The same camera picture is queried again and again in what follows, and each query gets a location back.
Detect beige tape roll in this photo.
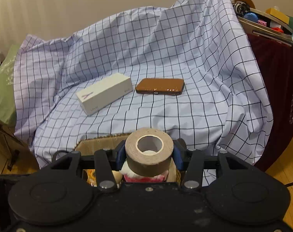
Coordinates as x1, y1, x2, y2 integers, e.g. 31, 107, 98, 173
125, 128, 174, 177

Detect green embroidered pillow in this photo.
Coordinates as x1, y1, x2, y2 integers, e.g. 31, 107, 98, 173
0, 44, 20, 127

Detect pink white small toy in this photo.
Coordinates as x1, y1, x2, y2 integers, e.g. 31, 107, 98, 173
123, 170, 169, 183

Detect white fluffy plush toy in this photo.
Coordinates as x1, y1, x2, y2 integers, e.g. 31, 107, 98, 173
120, 160, 142, 179

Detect woven lined basket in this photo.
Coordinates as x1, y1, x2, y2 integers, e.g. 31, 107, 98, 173
74, 134, 181, 185

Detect white vivo phone box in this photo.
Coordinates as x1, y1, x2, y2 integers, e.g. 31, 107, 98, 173
76, 73, 133, 115

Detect brown leather wallet case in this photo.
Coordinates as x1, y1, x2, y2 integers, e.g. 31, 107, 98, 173
135, 78, 185, 95

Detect dark red velvet cloth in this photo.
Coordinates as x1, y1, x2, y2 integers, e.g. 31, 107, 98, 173
248, 34, 293, 171

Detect teal handle cream sponge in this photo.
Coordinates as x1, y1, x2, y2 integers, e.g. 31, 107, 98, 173
112, 170, 123, 188

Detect checkered lavender sheet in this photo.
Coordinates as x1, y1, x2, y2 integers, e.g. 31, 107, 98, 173
13, 0, 275, 187

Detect orange satin pouch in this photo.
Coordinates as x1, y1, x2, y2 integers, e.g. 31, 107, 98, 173
85, 169, 97, 187

